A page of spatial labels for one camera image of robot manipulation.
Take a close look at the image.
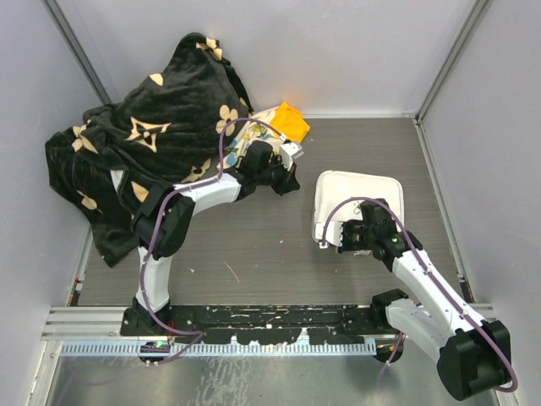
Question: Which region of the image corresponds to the aluminium frame rail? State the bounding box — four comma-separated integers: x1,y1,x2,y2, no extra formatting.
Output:
41,306,127,341

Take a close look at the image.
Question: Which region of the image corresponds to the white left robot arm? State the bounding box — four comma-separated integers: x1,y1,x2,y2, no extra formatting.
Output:
131,140,303,335

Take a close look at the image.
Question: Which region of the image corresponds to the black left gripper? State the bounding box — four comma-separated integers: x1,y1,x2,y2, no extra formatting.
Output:
256,155,300,197

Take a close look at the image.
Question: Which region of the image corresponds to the white slotted cable duct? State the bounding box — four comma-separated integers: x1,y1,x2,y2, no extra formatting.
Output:
59,339,377,359

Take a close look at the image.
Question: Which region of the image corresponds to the black floral fleece blanket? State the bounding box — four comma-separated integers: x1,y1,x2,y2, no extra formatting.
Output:
45,32,253,266

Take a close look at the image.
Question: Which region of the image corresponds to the yellow cloth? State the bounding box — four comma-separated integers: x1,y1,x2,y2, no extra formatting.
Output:
270,101,310,143

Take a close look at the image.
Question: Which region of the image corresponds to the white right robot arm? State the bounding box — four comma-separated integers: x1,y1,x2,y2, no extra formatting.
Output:
340,196,518,401

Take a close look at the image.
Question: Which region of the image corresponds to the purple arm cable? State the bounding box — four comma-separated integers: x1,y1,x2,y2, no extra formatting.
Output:
319,196,519,393
139,117,288,365

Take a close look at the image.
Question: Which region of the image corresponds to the grey medicine kit case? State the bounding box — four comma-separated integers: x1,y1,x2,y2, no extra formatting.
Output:
312,170,405,242

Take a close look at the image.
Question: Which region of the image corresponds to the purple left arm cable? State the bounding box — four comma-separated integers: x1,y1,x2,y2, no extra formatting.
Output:
139,117,288,365

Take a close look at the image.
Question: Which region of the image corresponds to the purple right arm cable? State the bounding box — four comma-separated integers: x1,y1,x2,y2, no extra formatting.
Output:
319,196,519,393

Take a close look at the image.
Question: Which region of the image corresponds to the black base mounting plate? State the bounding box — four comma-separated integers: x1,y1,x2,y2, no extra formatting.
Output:
120,303,407,346

